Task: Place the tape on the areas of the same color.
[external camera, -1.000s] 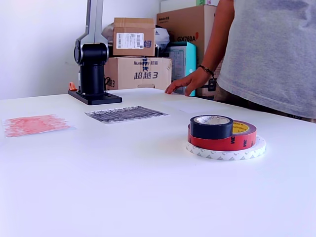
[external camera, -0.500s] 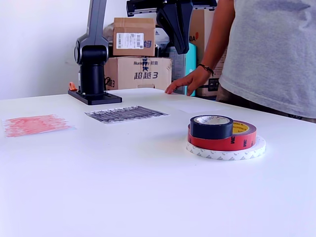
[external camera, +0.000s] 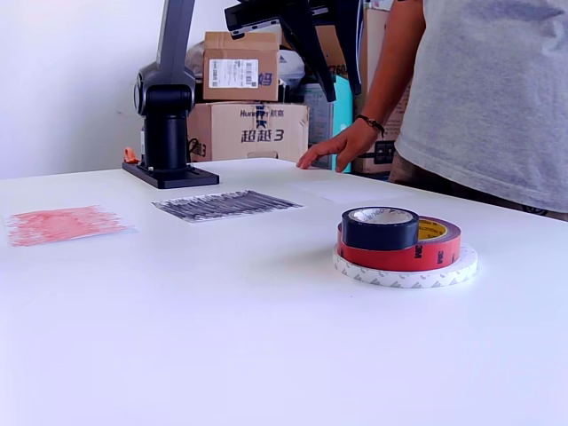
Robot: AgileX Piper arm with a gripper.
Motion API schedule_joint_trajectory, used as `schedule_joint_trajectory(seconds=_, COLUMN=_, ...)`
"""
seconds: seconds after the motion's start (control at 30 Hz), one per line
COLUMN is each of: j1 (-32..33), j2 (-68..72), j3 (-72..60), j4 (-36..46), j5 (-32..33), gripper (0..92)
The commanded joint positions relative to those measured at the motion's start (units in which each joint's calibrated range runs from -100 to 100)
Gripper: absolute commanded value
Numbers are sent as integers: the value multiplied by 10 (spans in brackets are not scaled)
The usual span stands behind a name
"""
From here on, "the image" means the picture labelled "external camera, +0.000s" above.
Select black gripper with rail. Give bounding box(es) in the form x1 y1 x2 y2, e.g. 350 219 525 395
224 0 369 104

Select black tape roll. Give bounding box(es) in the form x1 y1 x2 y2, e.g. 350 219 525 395
341 206 421 252

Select red tape roll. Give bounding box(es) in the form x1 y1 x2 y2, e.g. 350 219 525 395
336 215 462 272

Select white tape roll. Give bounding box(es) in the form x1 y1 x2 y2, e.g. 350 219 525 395
334 242 479 289

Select person's right forearm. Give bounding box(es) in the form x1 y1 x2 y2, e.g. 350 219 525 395
354 0 427 134

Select person's right hand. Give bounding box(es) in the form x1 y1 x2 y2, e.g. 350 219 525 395
296 120 383 174

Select large GX760A cardboard box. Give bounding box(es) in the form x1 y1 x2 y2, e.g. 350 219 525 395
283 7 414 175

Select grey bag triangle logo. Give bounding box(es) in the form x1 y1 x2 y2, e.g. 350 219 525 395
278 47 297 85

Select teal product box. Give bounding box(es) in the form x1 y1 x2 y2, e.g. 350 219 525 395
297 74 355 173

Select small cardboard box shipping label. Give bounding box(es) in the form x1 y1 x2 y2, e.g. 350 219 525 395
202 30 280 102

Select cardboard box blue star print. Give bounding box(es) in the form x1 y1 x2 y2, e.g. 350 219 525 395
188 102 311 164

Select blank white paper sheet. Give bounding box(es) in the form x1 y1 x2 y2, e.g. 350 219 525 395
286 176 416 204

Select translucent plastic bag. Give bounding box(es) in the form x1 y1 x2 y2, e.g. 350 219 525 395
184 42 208 82

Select person torso grey t-shirt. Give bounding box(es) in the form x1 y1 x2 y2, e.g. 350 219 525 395
388 0 568 221

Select black scribbled paper sheet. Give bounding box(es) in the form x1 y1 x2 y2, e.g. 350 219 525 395
150 189 305 223

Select red scribbled paper sheet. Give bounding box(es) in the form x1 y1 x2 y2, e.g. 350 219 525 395
3 204 138 249

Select black cord bracelet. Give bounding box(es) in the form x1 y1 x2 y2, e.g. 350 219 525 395
354 114 385 137

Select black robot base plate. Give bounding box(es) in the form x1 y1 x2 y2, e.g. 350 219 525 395
122 162 221 191

